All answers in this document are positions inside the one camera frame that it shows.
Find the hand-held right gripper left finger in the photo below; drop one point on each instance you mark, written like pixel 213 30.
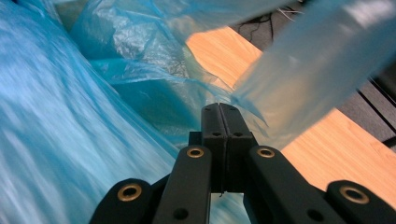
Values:
pixel 213 140

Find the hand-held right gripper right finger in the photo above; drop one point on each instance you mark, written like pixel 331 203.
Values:
pixel 236 140

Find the black floor tape strip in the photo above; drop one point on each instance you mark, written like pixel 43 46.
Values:
pixel 376 107
pixel 384 91

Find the blue plastic bag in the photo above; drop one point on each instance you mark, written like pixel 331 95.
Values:
pixel 77 124

